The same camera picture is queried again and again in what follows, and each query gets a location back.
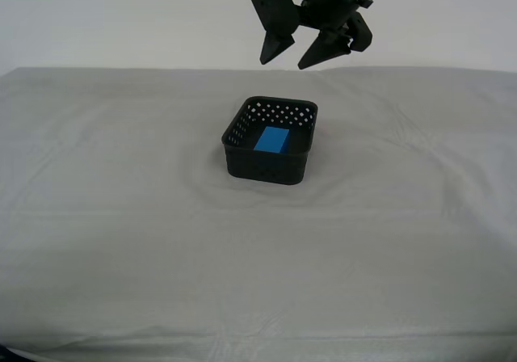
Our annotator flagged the blue rectangular block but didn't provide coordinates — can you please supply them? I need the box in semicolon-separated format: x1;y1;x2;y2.
254;126;292;155

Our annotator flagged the black perforated plastic basket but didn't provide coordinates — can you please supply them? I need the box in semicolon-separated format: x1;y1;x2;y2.
221;95;319;187

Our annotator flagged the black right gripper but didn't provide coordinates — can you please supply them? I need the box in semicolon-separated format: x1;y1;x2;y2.
249;0;375;71

